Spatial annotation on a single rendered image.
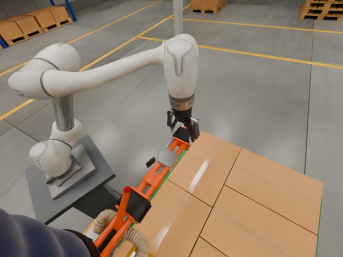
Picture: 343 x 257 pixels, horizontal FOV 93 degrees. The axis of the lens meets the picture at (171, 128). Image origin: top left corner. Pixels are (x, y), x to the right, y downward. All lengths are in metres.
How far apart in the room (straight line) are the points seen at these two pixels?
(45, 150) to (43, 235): 0.86
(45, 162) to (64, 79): 0.67
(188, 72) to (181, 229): 1.02
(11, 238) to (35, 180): 1.24
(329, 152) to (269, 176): 1.32
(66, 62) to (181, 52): 0.54
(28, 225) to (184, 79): 0.45
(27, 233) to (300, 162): 2.38
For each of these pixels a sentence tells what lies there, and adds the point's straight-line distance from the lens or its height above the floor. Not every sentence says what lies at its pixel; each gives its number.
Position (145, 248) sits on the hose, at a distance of 0.67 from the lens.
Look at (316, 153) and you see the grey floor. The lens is 2.63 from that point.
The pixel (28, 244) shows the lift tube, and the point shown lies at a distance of 0.37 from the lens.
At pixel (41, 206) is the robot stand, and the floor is 0.75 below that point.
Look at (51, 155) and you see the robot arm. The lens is 1.23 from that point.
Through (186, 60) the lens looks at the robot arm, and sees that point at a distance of 0.48.
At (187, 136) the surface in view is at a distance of 0.74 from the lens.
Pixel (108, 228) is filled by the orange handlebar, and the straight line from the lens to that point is 0.65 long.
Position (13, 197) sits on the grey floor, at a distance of 2.73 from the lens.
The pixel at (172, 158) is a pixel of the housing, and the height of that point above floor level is 1.20.
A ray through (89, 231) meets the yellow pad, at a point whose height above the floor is 1.08.
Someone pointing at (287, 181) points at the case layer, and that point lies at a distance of 1.55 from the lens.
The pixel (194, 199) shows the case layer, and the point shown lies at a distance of 1.31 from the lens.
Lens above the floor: 1.79
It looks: 48 degrees down
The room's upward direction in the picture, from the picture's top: 6 degrees counter-clockwise
